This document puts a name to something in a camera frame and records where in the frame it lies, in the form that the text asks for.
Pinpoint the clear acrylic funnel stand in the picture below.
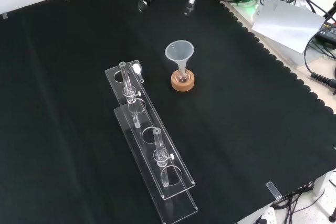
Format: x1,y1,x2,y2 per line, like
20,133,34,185
104,61,198,222

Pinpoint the cork ring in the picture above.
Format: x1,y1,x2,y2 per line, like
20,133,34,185
171,71,196,92

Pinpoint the white power strip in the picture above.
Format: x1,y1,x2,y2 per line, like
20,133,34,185
253,206,280,224

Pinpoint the black power adapter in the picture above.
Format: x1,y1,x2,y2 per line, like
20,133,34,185
314,21,336,47

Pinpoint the black coiled cable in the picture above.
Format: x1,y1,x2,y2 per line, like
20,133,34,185
303,34,336,89

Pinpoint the black bench cloth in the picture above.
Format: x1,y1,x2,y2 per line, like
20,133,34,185
0,0,336,224

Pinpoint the translucent plastic funnel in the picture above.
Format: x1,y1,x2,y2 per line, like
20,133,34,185
164,40,195,72

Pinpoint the pale board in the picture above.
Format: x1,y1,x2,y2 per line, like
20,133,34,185
251,0,327,55

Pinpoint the small round-bottom glass flask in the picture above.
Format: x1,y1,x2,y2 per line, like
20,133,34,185
175,66,191,84

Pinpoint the clear glass weighing funnel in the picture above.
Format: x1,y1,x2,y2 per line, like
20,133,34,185
130,60,145,83

